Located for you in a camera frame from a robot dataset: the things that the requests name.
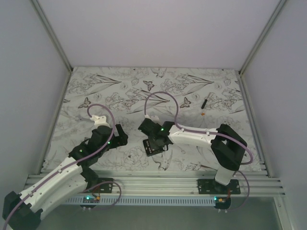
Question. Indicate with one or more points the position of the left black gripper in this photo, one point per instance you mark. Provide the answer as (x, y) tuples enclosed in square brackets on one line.
[(119, 140)]

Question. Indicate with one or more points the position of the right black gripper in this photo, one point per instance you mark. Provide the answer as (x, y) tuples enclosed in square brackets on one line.
[(156, 147)]

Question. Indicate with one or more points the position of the black fuse box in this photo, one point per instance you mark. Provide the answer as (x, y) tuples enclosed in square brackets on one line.
[(151, 149)]

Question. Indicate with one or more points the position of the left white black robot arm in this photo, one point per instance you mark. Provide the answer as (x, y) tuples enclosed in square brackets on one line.
[(25, 210)]

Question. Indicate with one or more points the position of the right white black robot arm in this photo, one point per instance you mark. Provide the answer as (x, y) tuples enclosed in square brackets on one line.
[(227, 146)]

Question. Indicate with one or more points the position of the floral printed mat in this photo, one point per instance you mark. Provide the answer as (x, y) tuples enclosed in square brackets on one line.
[(130, 93)]

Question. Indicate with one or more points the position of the black screwdriver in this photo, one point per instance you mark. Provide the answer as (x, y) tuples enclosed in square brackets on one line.
[(204, 104)]

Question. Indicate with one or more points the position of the left green circuit board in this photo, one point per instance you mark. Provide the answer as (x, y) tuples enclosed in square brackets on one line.
[(90, 201)]

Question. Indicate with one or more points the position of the green circuit board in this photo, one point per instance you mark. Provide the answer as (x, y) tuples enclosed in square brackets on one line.
[(90, 201), (222, 203)]

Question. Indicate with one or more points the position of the right green circuit board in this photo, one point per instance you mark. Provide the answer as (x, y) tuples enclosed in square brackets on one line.
[(222, 203)]

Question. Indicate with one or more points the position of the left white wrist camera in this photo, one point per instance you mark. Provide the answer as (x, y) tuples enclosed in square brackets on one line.
[(99, 121)]

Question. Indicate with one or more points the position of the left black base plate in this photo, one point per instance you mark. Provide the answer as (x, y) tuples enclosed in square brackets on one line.
[(102, 185)]

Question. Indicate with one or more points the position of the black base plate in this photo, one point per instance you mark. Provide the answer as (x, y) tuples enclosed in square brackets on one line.
[(211, 187), (102, 185)]

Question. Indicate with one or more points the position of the aluminium rail front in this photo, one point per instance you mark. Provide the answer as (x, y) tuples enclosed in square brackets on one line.
[(181, 183)]

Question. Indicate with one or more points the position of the white slotted cable duct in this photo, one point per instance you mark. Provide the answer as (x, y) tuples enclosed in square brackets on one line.
[(133, 200)]

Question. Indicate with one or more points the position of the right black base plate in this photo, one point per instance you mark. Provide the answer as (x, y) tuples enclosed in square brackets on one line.
[(211, 187)]

